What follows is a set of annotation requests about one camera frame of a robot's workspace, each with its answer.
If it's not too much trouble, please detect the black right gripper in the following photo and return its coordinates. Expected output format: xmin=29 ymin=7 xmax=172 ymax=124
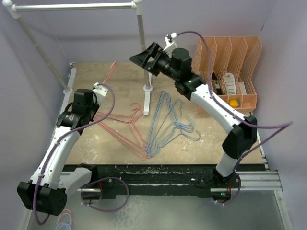
xmin=130 ymin=42 xmax=180 ymax=81

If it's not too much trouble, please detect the pink wire hanger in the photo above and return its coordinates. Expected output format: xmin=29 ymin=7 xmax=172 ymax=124
xmin=103 ymin=61 xmax=117 ymax=84
xmin=93 ymin=102 xmax=149 ymax=156
xmin=121 ymin=102 xmax=149 ymax=159
xmin=95 ymin=112 xmax=152 ymax=159

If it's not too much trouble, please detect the blue wire hanger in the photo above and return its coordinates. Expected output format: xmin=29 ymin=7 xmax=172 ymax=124
xmin=145 ymin=91 xmax=171 ymax=158
xmin=146 ymin=94 xmax=190 ymax=155
xmin=155 ymin=117 xmax=201 ymax=154
xmin=147 ymin=98 xmax=195 ymax=156

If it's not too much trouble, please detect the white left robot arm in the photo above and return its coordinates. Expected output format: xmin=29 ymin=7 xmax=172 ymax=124
xmin=17 ymin=88 xmax=107 ymax=216

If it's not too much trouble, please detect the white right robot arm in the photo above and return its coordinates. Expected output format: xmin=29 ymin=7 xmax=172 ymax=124
xmin=129 ymin=42 xmax=257 ymax=187

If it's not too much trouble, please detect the white labelled bottle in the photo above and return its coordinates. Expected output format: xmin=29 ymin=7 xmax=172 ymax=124
xmin=224 ymin=72 xmax=237 ymax=95

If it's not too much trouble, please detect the orange plastic file organizer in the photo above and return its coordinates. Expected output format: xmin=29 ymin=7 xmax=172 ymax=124
xmin=192 ymin=36 xmax=262 ymax=113

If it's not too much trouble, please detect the yellow small object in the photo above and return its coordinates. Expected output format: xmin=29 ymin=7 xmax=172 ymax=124
xmin=229 ymin=99 xmax=239 ymax=108

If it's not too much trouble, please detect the white clothes rack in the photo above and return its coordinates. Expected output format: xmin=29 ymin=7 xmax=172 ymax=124
xmin=1 ymin=0 xmax=153 ymax=116

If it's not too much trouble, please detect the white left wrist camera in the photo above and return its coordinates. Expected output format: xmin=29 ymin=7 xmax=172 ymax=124
xmin=93 ymin=82 xmax=108 ymax=104

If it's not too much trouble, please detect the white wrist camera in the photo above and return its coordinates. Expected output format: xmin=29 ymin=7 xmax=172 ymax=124
xmin=93 ymin=82 xmax=108 ymax=104
xmin=164 ymin=33 xmax=177 ymax=55

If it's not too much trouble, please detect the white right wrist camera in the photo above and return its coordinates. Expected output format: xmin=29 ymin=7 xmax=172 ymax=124
xmin=164 ymin=33 xmax=177 ymax=55

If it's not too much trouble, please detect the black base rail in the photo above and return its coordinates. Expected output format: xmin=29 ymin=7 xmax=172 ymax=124
xmin=81 ymin=164 xmax=241 ymax=200

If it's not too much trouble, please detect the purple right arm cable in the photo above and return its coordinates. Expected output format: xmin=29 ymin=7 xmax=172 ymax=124
xmin=174 ymin=31 xmax=294 ymax=206

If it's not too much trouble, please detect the aluminium frame rail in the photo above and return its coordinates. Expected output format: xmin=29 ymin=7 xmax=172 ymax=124
xmin=235 ymin=170 xmax=283 ymax=191

